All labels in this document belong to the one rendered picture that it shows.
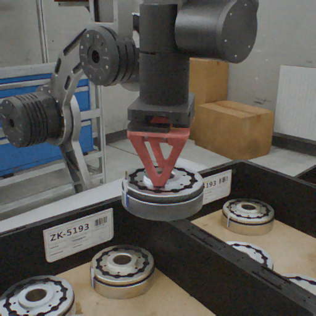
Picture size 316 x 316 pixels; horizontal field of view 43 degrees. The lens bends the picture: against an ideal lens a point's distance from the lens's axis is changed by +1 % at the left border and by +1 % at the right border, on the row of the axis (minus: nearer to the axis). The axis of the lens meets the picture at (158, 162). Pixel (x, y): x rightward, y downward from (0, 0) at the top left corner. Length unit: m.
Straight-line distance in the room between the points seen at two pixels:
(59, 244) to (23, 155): 1.93
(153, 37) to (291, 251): 0.49
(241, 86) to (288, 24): 0.74
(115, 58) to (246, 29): 0.61
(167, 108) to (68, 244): 0.34
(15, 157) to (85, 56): 1.58
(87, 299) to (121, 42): 0.60
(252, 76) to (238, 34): 3.74
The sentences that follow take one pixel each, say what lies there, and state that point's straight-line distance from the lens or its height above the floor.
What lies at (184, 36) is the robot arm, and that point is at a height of 1.22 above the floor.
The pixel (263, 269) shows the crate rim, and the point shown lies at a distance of 0.55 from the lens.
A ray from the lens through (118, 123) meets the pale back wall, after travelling 4.10.
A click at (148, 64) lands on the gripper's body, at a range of 0.45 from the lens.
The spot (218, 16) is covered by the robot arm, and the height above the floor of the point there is 1.23.
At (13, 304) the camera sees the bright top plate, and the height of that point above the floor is 0.86.
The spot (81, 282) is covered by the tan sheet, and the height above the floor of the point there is 0.83.
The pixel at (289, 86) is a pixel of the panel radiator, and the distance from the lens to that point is 3.82.
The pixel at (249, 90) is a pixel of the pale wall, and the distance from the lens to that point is 4.16.
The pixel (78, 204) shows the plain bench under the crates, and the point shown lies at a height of 0.70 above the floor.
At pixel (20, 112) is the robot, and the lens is 1.39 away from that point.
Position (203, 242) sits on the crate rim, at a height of 0.93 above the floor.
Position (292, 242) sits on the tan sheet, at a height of 0.83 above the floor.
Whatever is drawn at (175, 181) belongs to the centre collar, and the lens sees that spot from 0.49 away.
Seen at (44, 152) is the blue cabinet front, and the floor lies 0.40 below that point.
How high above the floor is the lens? 1.24
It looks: 21 degrees down
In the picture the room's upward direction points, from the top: straight up
